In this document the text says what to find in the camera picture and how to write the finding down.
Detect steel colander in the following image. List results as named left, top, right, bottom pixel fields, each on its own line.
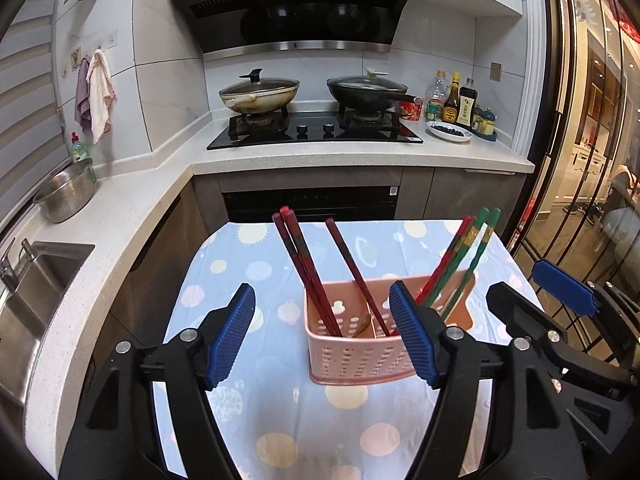
left=32, top=158, right=97, bottom=224

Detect steel sink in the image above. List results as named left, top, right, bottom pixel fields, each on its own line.
left=0, top=241, right=96, bottom=401

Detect green chopstick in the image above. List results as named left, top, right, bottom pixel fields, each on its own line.
left=440, top=207, right=502, bottom=320
left=424, top=207, right=491, bottom=308

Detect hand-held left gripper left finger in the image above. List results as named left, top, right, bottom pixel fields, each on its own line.
left=59, top=282, right=257, bottom=480

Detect green dish soap bottle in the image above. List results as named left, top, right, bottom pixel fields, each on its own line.
left=70, top=131, right=91, bottom=163

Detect black gas stove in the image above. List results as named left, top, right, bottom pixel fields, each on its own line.
left=206, top=110, right=424, bottom=151

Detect blue planet print tablecloth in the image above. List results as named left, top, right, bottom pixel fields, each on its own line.
left=150, top=220, right=546, bottom=480

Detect clear plastic bottle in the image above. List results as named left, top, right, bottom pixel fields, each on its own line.
left=425, top=70, right=448, bottom=122

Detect maroon chopstick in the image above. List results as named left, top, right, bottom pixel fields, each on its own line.
left=325, top=217, right=393, bottom=338
left=279, top=205, right=346, bottom=337

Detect built-in black oven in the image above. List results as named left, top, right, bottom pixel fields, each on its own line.
left=220, top=185, right=403, bottom=225

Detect hanging towels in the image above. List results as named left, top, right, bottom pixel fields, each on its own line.
left=86, top=49, right=117, bottom=145

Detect white plate with blueberries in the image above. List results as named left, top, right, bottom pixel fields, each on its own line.
left=426, top=120, right=474, bottom=142

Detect purple hanging cloth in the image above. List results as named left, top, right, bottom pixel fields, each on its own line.
left=75, top=57, right=93, bottom=128

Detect black wok with lid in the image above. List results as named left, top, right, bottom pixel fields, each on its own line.
left=326, top=67, right=425, bottom=113

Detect black range hood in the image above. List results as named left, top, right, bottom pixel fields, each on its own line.
left=165, top=0, right=421, bottom=61

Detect beige wok with lid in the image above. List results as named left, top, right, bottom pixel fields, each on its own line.
left=218, top=68, right=301, bottom=115

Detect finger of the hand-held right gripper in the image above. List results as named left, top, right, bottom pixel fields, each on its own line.
left=486, top=282, right=570, bottom=377
left=531, top=259, right=622, bottom=319

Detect glass sliding door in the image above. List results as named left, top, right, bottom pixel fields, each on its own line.
left=510, top=0, right=640, bottom=321

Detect brown base cabinet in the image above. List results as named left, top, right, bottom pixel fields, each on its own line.
left=100, top=167, right=528, bottom=361

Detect pink perforated utensil basket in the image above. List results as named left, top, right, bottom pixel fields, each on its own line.
left=304, top=275, right=473, bottom=386

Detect yellow cap sauce bottle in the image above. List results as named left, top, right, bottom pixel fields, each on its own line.
left=441, top=72, right=462, bottom=123

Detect red food container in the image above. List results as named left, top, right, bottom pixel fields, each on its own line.
left=397, top=100, right=426, bottom=122

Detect window blinds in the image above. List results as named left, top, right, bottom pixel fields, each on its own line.
left=0, top=0, right=76, bottom=231

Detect steel faucet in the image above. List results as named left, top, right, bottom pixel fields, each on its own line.
left=0, top=237, right=36, bottom=293

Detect red chopstick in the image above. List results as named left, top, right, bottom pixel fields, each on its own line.
left=415, top=215, right=475, bottom=308
left=271, top=211, right=337, bottom=337

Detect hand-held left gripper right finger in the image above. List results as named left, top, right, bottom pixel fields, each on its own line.
left=389, top=280, right=586, bottom=480

